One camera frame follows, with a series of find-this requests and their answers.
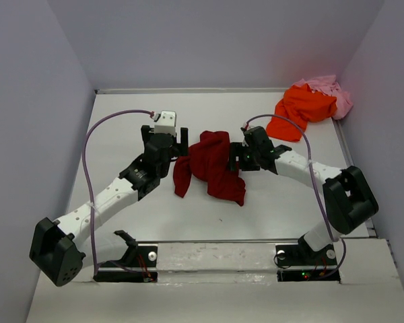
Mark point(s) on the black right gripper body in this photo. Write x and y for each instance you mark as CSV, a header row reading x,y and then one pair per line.
x,y
247,157

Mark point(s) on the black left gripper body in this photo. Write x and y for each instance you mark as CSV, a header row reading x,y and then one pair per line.
x,y
176,149

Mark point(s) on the dark red t shirt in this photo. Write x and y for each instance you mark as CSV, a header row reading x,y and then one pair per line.
x,y
207,161

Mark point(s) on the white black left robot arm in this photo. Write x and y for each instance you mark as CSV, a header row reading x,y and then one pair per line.
x,y
61,248

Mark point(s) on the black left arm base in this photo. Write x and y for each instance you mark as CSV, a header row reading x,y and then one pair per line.
x,y
136,265

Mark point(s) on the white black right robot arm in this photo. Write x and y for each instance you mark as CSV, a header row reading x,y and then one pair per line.
x,y
345,196

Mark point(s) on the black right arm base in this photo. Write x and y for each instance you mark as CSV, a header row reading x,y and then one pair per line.
x,y
293,266

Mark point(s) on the pink t shirt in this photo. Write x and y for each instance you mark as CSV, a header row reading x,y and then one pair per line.
x,y
329,86

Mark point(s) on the white front board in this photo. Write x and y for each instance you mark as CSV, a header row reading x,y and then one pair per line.
x,y
369,291

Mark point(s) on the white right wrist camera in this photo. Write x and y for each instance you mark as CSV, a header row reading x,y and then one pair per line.
x,y
245,129

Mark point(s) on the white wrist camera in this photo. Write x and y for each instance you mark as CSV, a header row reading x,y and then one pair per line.
x,y
165,122
245,129

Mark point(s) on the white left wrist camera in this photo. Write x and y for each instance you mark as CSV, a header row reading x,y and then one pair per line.
x,y
165,122

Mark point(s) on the white rail at table edge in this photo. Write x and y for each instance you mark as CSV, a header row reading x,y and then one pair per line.
x,y
188,90

